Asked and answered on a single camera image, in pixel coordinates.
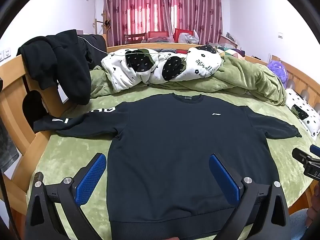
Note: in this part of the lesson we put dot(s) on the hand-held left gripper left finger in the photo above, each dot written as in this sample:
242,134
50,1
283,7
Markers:
91,177

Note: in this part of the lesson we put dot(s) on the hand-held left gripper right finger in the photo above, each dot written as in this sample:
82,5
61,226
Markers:
225,177

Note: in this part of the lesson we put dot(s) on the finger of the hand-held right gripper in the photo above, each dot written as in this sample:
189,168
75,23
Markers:
315,149
301,155

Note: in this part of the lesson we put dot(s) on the dark navy sweatshirt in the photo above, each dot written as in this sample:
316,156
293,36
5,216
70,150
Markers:
175,142

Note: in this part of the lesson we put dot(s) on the person's right hand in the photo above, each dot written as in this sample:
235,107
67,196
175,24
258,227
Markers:
314,213

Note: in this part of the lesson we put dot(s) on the green plush bed sheet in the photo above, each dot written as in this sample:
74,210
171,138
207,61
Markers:
75,150

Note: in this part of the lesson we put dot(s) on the white flower print pillow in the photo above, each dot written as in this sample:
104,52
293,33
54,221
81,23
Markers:
310,115

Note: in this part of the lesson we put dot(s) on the person's light blue fuzzy clothing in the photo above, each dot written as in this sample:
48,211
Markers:
298,223

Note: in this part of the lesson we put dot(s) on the grey garment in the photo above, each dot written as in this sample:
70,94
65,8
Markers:
8,147

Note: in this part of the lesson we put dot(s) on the purple plush toy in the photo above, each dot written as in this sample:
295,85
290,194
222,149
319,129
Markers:
276,67

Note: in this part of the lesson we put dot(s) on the green crumpled comforter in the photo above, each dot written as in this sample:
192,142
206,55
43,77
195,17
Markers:
245,80

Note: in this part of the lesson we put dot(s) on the white strawberry print quilt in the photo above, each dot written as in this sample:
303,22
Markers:
120,72

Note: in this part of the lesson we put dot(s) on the black hoodie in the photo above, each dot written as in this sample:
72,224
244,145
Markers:
67,67

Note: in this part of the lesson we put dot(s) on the colourful patchwork blanket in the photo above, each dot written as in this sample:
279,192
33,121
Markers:
231,51

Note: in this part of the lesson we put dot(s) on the black jacket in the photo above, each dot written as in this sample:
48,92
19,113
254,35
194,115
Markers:
96,45

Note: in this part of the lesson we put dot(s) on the cardboard box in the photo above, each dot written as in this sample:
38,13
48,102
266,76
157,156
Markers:
225,41

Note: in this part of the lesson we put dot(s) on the white plastic bag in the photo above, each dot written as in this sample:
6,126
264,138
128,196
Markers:
188,38

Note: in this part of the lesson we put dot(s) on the wooden chair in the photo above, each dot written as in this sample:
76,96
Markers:
135,38

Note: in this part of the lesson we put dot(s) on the red chair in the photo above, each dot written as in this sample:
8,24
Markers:
178,33
157,34

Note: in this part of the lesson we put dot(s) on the wooden coat rack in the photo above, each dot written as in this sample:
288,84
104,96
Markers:
103,22

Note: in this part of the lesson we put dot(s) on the pink floral curtain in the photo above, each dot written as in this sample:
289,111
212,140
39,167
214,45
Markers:
162,10

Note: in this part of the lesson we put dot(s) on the wooden bed frame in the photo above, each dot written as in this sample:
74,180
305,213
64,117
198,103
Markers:
15,80

